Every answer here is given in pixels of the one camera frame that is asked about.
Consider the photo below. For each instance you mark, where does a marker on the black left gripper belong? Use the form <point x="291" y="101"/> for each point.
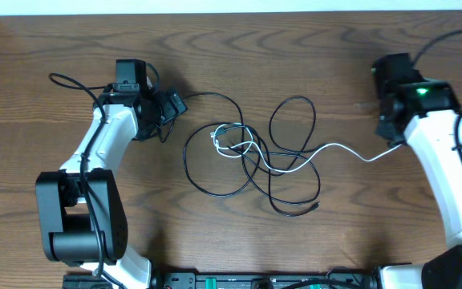
<point x="170" y="109"/>

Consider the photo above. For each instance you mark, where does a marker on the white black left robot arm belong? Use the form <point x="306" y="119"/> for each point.
<point x="81" y="215"/>

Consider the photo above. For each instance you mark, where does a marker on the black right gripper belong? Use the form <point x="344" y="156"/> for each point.
<point x="386" y="133"/>

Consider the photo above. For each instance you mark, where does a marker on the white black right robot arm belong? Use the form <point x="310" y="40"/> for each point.
<point x="424" y="114"/>

